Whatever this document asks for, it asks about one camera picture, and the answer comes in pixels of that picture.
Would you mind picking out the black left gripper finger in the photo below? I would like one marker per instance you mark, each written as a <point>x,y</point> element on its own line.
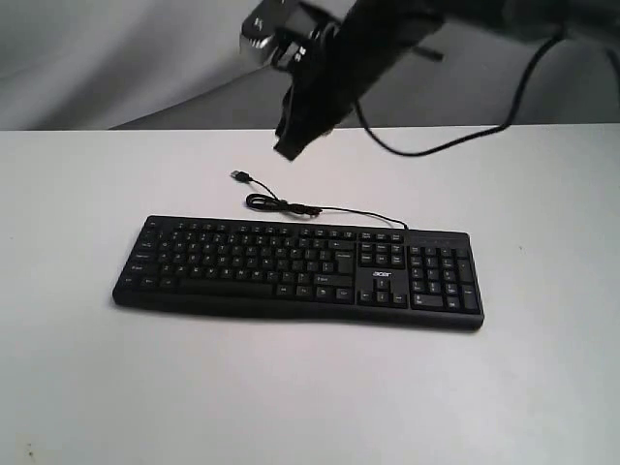
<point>288,129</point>

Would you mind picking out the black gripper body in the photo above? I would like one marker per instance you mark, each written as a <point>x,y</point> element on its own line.
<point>345,64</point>

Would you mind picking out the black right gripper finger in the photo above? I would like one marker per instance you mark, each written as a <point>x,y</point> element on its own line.
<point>313,126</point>

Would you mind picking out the black Acer keyboard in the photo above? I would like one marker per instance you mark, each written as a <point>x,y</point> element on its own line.
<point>270,271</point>

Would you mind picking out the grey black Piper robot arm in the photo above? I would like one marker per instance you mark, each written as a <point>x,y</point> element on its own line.
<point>547,22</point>

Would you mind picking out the grey backdrop cloth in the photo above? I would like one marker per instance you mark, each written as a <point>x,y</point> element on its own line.
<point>96,65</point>

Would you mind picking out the wrist camera with black bracket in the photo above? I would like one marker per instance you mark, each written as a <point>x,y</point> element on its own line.
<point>275,29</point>

